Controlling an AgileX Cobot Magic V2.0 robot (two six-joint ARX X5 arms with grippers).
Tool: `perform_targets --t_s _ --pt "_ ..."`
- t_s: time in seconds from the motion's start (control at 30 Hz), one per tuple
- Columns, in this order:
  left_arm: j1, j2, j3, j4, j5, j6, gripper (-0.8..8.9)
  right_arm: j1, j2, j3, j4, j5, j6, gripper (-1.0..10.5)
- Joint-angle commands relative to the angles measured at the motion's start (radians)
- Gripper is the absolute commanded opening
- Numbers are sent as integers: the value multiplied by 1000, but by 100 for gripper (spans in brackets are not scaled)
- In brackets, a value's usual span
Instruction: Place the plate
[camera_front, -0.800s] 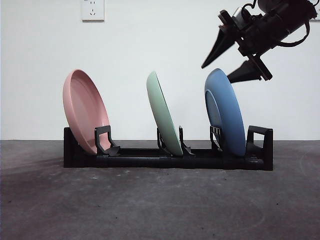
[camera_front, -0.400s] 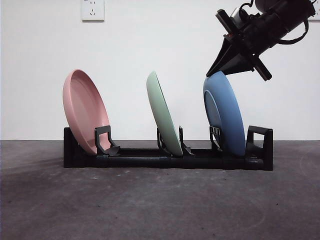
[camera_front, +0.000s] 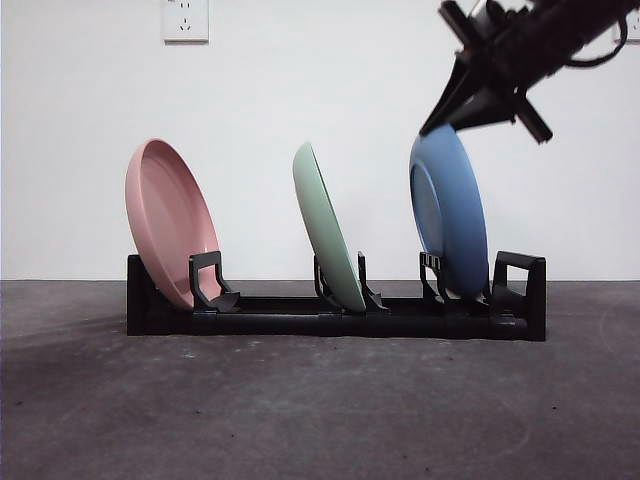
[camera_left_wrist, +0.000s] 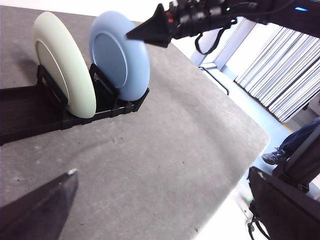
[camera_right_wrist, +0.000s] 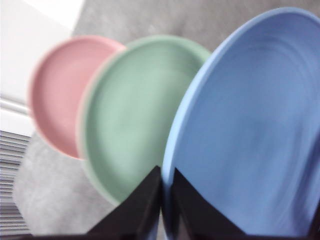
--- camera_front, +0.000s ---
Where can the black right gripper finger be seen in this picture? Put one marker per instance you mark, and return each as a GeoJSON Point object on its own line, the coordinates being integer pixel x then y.
{"type": "Point", "coordinates": [492, 110]}
{"type": "Point", "coordinates": [447, 95]}

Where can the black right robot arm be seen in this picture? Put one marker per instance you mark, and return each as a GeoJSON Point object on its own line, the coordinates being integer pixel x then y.
{"type": "Point", "coordinates": [540, 40]}

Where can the black plastic plate rack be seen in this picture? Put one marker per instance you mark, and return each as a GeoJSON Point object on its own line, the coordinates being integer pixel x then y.
{"type": "Point", "coordinates": [280, 325]}

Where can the blue round plate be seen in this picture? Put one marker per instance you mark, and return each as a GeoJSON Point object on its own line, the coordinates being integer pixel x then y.
{"type": "Point", "coordinates": [460, 210]}

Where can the pink round plate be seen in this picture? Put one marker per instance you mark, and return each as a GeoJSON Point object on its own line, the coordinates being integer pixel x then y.
{"type": "Point", "coordinates": [170, 225]}

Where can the green round plate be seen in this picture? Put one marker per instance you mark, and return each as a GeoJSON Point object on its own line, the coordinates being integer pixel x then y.
{"type": "Point", "coordinates": [320, 220]}

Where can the white wall socket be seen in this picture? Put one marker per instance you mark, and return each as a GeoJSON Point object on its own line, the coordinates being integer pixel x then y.
{"type": "Point", "coordinates": [633, 31]}
{"type": "Point", "coordinates": [186, 20]}

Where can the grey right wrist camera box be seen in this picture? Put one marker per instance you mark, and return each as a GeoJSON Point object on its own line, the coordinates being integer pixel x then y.
{"type": "Point", "coordinates": [482, 17]}

